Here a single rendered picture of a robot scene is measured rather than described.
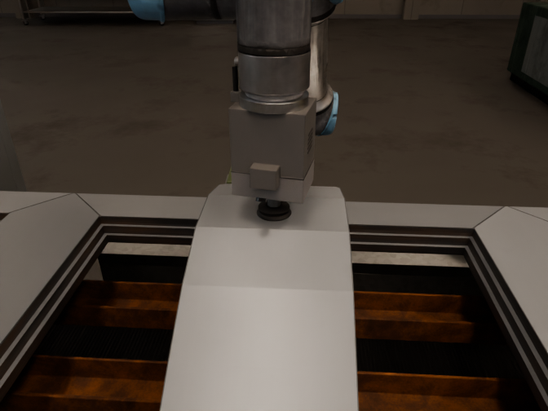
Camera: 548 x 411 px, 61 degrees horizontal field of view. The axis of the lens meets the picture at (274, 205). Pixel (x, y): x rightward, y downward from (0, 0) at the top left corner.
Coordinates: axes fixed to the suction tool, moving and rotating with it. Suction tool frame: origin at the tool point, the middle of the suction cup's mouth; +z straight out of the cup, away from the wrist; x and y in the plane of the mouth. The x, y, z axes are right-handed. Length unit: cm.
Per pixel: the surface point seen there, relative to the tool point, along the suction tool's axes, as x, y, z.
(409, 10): 999, 15, 89
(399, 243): 28.6, 16.9, 19.2
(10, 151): 53, -93, 22
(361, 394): 5.1, 13.5, 34.2
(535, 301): 12.8, 36.4, 15.7
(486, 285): 19.7, 31.2, 19.2
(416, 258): 47, 22, 34
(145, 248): 34, -42, 34
